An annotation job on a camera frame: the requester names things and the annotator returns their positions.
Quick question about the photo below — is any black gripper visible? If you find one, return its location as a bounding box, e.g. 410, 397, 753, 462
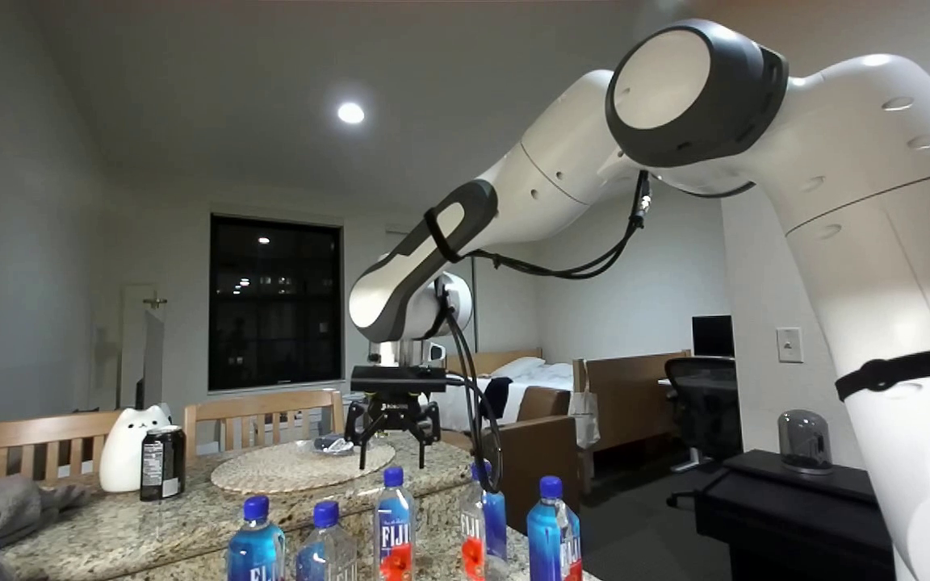
341, 389, 448, 475

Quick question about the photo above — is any fiji water bottle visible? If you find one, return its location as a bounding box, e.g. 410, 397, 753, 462
289, 497, 353, 581
224, 492, 286, 581
375, 465, 415, 581
524, 470, 585, 581
455, 462, 512, 581

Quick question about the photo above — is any small glass dish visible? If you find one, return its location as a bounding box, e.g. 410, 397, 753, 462
311, 428, 366, 459

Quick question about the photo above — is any wooden slatted chair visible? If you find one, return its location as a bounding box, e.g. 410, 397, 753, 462
180, 384, 349, 462
0, 407, 122, 492

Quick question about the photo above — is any wooden bed with white bedding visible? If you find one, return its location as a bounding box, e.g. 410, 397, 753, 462
441, 350, 597, 505

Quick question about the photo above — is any dark window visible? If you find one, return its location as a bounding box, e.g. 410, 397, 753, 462
207, 212, 347, 394

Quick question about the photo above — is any wooden desk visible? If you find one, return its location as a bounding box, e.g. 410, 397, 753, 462
585, 351, 696, 465

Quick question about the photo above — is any white plastic jug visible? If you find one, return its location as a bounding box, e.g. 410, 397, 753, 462
97, 399, 173, 497

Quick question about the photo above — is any round ceiling light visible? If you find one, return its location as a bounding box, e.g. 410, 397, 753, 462
333, 97, 372, 128

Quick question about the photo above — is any small computer monitor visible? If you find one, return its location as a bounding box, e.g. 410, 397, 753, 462
688, 312, 740, 361

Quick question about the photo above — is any grey cloth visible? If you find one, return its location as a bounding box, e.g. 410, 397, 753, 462
0, 475, 86, 547

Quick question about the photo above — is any black box cabinet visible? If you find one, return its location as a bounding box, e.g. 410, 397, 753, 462
691, 448, 897, 581

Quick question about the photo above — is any grey translucent container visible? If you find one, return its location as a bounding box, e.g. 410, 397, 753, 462
779, 407, 832, 469

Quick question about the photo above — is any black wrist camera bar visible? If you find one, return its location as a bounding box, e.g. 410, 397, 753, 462
349, 366, 448, 394

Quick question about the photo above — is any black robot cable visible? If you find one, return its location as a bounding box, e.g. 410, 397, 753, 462
435, 168, 758, 495

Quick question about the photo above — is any white light switch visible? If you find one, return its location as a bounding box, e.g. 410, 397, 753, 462
773, 323, 808, 367

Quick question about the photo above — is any black strap band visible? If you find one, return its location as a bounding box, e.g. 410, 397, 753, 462
832, 341, 930, 404

